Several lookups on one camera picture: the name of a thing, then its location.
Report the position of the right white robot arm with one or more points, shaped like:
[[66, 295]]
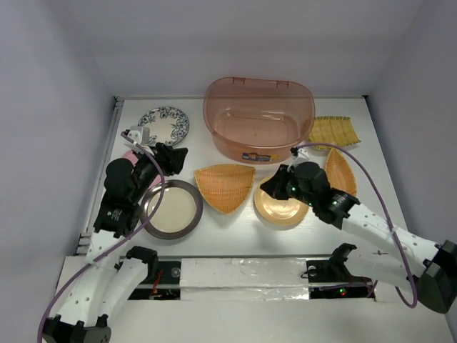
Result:
[[404, 260]]

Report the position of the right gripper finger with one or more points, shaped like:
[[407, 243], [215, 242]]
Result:
[[275, 187], [285, 171]]

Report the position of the triangular woven bamboo plate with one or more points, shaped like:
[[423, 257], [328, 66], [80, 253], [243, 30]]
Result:
[[225, 187]]

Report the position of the metal side rail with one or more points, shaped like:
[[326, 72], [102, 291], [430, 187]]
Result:
[[83, 239]]

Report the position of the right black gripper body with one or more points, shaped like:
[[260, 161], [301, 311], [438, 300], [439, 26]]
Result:
[[293, 190]]

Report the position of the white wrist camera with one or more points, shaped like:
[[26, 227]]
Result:
[[299, 155], [137, 135]]

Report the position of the dark rimmed cream plate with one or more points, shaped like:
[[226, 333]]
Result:
[[178, 214]]

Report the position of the white foam front panel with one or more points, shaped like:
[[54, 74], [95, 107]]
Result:
[[243, 279]]

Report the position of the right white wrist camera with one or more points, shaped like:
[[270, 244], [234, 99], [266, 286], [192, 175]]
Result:
[[299, 155]]

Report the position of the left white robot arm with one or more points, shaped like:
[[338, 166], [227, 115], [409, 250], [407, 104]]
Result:
[[111, 271]]

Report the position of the translucent pink plastic bin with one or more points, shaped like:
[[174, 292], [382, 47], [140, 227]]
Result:
[[258, 121]]

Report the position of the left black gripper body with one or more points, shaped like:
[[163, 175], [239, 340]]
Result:
[[146, 168]]

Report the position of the boat shaped woven plate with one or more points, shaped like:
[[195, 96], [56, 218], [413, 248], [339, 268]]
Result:
[[339, 173]]

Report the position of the round orange plastic plate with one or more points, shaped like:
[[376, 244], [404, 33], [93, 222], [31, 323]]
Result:
[[279, 212]]

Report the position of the blue floral ceramic plate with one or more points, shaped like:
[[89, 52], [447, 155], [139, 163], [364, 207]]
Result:
[[168, 125]]

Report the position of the pink plastic plate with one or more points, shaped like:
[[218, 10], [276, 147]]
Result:
[[130, 155]]

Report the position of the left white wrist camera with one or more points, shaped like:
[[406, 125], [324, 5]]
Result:
[[137, 135]]

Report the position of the rectangular green bamboo tray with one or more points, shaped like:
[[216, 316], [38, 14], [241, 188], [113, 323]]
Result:
[[336, 130]]

